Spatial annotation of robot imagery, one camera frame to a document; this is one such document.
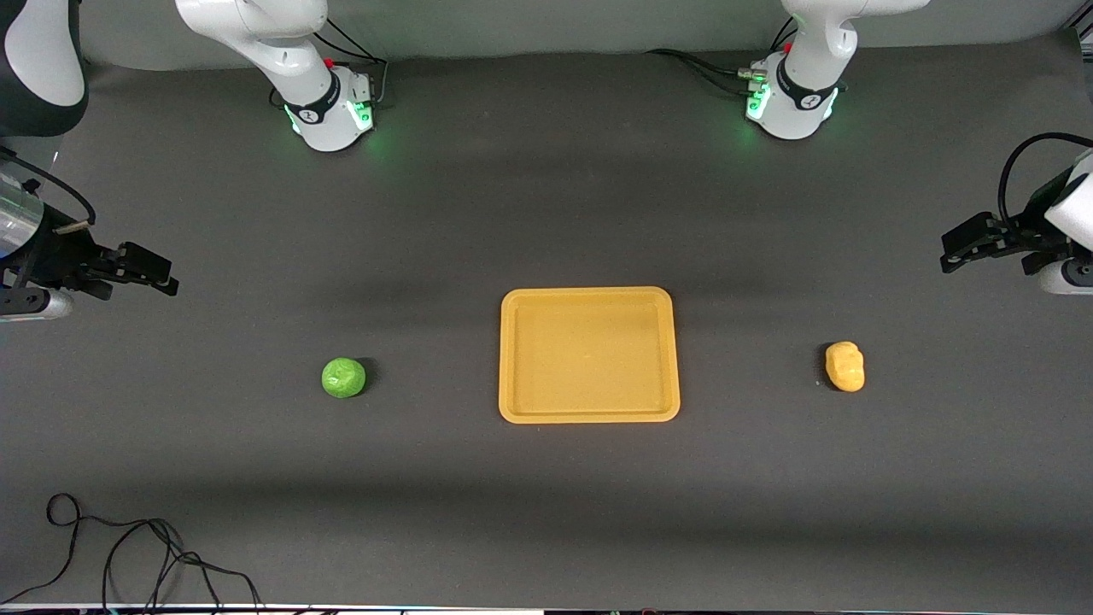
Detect yellow potato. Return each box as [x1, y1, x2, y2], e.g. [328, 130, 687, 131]
[825, 341, 867, 394]

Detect green apple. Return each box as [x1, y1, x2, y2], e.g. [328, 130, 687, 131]
[321, 357, 367, 400]

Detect yellow plastic tray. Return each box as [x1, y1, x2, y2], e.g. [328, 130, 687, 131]
[499, 286, 682, 425]

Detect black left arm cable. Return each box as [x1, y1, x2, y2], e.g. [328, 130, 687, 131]
[997, 132, 1093, 233]

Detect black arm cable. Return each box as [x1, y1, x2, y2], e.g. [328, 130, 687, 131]
[997, 132, 1093, 233]
[0, 147, 96, 228]

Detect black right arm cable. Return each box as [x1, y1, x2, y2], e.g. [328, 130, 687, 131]
[0, 147, 96, 228]

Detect loose thin black cable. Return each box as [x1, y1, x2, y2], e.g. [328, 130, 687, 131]
[0, 493, 262, 612]

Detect black right base cables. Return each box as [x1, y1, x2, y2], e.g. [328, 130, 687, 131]
[270, 17, 390, 110]

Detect black base cables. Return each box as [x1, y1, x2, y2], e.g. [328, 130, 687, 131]
[270, 17, 390, 110]
[645, 17, 799, 97]

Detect black left base cables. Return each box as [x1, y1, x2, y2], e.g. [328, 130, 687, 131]
[645, 17, 799, 97]

